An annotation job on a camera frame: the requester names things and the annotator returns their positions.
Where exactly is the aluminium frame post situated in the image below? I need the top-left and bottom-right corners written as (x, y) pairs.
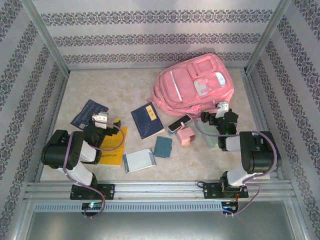
top-left (243, 0), bottom-right (293, 76)
top-left (21, 0), bottom-right (71, 76)

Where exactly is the navy book with yellow label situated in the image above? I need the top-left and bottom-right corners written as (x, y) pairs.
top-left (130, 101), bottom-right (166, 141)

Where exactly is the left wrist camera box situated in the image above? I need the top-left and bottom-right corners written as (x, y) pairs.
top-left (91, 112), bottom-right (110, 130)

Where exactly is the mint green pencil case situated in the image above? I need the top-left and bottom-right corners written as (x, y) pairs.
top-left (198, 119), bottom-right (221, 149)

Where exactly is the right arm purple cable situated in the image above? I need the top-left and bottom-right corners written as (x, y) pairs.
top-left (194, 108), bottom-right (283, 218)

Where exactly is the aluminium side rail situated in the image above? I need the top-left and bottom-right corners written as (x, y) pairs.
top-left (33, 71), bottom-right (70, 183)
top-left (240, 69), bottom-right (285, 181)

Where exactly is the pink cube box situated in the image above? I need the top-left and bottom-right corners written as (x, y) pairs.
top-left (176, 127), bottom-right (196, 147)

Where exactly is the pink school backpack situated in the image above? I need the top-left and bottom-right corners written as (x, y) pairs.
top-left (151, 52), bottom-right (235, 116)

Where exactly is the black case with pink rim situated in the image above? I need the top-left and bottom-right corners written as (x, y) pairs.
top-left (167, 114), bottom-right (192, 133)

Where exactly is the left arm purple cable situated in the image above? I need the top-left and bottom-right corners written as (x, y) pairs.
top-left (62, 117), bottom-right (126, 220)

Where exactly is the navy book with printed text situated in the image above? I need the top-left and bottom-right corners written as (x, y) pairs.
top-left (70, 99), bottom-right (110, 131)

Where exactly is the slotted grey cable duct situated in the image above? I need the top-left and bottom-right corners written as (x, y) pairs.
top-left (32, 201), bottom-right (294, 214)

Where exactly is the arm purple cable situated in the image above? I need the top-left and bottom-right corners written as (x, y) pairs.
top-left (194, 108), bottom-right (283, 218)
top-left (62, 117), bottom-right (126, 220)

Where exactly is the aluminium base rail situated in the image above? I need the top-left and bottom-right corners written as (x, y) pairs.
top-left (23, 180), bottom-right (295, 201)

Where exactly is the small teal notebook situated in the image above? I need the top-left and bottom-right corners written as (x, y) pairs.
top-left (153, 135), bottom-right (173, 158)

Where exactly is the grey metal panel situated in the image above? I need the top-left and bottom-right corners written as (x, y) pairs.
top-left (23, 211), bottom-right (305, 240)

